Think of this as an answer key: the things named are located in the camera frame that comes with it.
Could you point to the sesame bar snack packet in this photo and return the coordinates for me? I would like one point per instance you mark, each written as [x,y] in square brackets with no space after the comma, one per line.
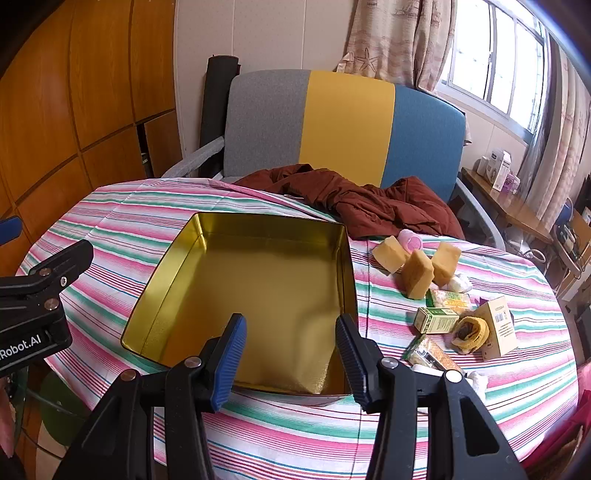
[431,355]

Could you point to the green round object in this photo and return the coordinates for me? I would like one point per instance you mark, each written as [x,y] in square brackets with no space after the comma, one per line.
[64,410]

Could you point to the beige tall box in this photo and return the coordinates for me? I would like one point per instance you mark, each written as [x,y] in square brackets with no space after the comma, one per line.
[501,327]

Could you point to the black rolled mat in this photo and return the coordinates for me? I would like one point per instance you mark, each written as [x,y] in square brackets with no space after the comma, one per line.
[219,92]

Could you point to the wooden wardrobe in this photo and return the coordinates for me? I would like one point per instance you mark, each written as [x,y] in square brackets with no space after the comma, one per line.
[92,92]

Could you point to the white carton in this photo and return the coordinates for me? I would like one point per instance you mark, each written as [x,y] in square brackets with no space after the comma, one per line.
[501,168]

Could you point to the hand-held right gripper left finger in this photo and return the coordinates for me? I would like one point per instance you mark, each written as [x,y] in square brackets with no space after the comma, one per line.
[231,364]

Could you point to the yellow green snack packet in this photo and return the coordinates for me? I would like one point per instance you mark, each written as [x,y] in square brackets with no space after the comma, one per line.
[448,300]

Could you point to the white jar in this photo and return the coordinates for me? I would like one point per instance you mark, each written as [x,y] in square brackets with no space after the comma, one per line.
[484,166]

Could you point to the pink hair roller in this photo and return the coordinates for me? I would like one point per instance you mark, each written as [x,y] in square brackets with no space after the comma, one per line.
[410,241]

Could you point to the yellow mesh pouch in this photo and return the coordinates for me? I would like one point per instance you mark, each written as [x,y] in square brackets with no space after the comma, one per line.
[471,332]

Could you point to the white cotton ball bag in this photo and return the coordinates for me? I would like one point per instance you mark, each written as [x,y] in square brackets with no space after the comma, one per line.
[458,284]

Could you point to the blue round object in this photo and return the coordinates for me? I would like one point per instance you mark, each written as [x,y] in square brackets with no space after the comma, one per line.
[566,212]

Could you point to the wooden side desk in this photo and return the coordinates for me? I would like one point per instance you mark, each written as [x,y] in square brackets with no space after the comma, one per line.
[517,207]

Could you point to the small green box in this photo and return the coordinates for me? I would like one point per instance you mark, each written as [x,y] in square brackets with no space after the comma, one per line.
[434,321]

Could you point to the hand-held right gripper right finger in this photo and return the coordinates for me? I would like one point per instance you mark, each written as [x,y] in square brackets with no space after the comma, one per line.
[353,360]

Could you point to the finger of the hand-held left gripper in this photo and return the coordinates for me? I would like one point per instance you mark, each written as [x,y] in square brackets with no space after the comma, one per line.
[9,228]
[60,267]

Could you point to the beige pleated curtain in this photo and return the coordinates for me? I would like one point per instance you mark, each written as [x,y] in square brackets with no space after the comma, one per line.
[563,138]

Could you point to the white plastic packet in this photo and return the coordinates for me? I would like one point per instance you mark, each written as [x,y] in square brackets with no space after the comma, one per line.
[478,382]

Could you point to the pink bag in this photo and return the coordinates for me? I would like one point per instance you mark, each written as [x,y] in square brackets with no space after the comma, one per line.
[563,443]

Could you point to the striped pink green tablecloth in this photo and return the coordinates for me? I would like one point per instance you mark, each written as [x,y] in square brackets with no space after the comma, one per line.
[115,207]

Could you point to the yellow sponge block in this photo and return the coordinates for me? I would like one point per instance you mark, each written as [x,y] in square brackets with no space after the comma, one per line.
[445,263]
[388,254]
[418,274]

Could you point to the purple small container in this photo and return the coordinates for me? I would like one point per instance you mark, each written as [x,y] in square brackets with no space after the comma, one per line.
[511,183]

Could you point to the window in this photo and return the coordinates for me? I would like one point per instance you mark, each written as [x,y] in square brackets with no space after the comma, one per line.
[498,60]

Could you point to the gold metal tin box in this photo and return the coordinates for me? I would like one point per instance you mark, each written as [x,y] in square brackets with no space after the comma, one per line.
[258,277]

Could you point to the starfish patterned curtain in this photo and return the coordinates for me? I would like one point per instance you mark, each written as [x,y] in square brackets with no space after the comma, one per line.
[392,37]

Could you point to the brown red garment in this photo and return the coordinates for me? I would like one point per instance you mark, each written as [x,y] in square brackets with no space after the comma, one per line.
[369,198]

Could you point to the grey yellow blue chair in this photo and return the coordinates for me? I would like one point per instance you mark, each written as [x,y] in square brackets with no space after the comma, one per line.
[346,124]

